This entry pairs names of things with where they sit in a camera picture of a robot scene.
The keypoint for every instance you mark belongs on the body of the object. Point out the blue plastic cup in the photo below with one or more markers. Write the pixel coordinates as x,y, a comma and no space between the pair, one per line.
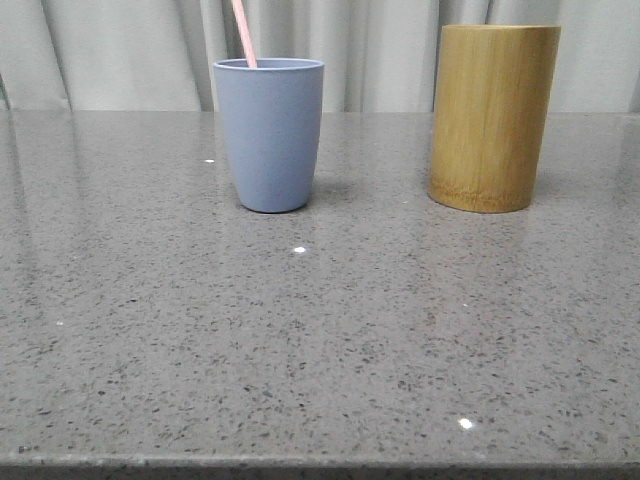
271,118

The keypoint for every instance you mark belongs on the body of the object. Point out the pink chopstick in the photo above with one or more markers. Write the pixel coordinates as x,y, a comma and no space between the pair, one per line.
244,33

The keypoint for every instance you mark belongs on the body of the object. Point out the bamboo cylinder holder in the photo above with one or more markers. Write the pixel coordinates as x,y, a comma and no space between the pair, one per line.
492,94

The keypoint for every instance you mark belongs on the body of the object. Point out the grey curtain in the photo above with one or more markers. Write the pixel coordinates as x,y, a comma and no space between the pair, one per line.
379,56

